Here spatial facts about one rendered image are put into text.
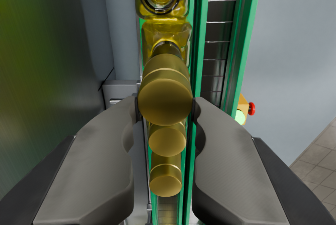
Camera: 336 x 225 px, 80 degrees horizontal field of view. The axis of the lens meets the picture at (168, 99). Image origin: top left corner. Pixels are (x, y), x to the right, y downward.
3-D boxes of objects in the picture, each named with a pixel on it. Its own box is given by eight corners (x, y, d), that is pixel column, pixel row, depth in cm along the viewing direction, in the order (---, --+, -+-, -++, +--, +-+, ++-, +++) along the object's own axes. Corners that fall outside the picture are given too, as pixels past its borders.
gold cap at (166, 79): (142, 53, 15) (133, 76, 11) (190, 53, 15) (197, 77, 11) (144, 95, 17) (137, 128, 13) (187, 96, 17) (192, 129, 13)
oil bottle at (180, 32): (152, 6, 38) (137, 26, 19) (182, 7, 38) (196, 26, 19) (153, 37, 41) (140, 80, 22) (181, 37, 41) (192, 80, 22)
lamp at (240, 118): (228, 108, 55) (231, 114, 53) (244, 108, 55) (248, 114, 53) (226, 122, 58) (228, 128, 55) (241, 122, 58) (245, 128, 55)
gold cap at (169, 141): (150, 100, 21) (146, 126, 17) (185, 101, 21) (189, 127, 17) (151, 128, 22) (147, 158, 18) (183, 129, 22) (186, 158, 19)
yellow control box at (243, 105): (218, 92, 61) (224, 104, 55) (243, 92, 61) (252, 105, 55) (216, 111, 65) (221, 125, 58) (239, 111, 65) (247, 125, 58)
